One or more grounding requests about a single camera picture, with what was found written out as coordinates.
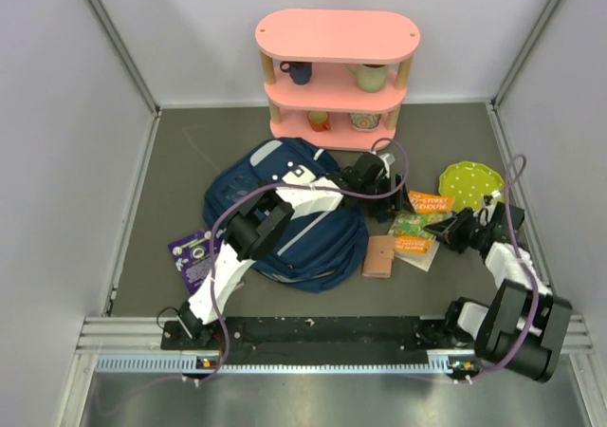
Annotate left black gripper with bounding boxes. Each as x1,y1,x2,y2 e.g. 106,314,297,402
359,173,414,218

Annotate orange treehouse book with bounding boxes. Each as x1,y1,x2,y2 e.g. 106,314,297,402
388,191,454,272

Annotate navy blue backpack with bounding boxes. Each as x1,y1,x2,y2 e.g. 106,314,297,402
203,138,369,293

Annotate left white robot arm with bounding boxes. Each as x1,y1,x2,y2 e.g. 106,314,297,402
176,151,409,348

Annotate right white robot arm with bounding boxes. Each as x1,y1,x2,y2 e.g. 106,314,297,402
424,202,572,382

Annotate green polka dot plate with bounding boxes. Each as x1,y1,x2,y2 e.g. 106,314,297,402
438,161,504,212

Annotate tan leather wallet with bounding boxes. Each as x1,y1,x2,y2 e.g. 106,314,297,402
362,235,395,278

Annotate patterned ceramic bowl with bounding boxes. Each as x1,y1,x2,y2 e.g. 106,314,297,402
349,113,381,132

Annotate orange cup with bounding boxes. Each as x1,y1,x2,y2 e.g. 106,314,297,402
307,110,331,132

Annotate pale green mug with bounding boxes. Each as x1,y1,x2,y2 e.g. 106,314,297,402
345,64,390,93

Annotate pink three-tier shelf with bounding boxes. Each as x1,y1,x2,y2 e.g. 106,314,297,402
255,9,421,151

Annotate dark blue mug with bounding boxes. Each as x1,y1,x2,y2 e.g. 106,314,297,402
279,61,312,85

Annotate purple book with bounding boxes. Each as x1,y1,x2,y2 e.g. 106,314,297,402
168,227,212,294

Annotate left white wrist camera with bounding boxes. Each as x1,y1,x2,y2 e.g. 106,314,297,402
378,153,395,178

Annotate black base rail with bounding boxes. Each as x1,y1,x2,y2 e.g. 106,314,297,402
160,316,471,365

